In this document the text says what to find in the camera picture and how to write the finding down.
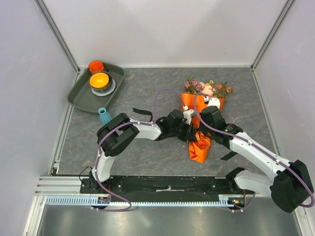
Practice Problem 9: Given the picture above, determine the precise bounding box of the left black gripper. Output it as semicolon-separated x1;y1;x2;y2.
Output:
170;120;197;143

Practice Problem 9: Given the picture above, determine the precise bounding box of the orange flower bouquet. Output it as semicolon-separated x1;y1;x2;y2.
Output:
181;77;233;163

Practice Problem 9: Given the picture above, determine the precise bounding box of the black ribbon with gold text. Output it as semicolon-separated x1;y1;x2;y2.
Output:
132;107;237;161

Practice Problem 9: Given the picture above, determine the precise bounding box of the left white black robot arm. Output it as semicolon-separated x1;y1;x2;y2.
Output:
91;109;197;193

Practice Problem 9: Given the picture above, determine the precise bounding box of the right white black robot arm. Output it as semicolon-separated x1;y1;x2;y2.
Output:
196;106;315;213

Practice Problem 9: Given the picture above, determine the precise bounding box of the blue ribbed vase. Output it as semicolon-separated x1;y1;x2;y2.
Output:
98;107;112;125

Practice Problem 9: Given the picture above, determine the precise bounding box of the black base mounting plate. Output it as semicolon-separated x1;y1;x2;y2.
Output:
80;175;249;197

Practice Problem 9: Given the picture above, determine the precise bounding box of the dark grey bowl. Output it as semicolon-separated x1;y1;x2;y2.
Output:
96;73;113;91

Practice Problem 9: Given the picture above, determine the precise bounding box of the white plate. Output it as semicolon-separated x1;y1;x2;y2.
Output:
91;80;116;96

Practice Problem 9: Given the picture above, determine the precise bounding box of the orange bowl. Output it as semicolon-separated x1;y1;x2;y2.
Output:
90;72;110;89

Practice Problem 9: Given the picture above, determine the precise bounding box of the grey green plastic tray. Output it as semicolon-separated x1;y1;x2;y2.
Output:
67;63;125;114

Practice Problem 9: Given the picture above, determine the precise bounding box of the orange plastic cup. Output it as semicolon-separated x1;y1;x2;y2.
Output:
88;60;105;75

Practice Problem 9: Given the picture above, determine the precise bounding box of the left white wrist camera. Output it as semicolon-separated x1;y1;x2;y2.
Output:
183;106;196;125

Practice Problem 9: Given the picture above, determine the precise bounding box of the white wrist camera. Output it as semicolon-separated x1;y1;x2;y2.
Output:
204;96;221;109
183;106;196;125

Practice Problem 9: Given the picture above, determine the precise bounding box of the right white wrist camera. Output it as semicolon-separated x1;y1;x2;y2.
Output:
204;96;221;109

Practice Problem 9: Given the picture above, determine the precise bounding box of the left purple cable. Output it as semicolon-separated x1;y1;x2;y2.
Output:
94;88;189;212

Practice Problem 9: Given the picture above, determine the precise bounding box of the right aluminium frame post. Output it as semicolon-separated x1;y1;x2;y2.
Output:
251;0;295;72

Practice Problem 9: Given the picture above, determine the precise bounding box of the aluminium frame post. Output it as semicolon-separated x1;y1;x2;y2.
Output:
251;0;295;72
34;0;81;73

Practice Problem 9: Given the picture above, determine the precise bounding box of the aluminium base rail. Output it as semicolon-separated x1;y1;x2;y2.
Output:
34;176;86;196

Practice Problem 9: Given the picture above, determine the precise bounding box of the grey slotted cable duct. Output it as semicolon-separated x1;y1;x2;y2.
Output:
45;196;234;207

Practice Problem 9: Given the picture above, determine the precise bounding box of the left aluminium frame post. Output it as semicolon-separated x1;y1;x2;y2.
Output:
34;0;81;73

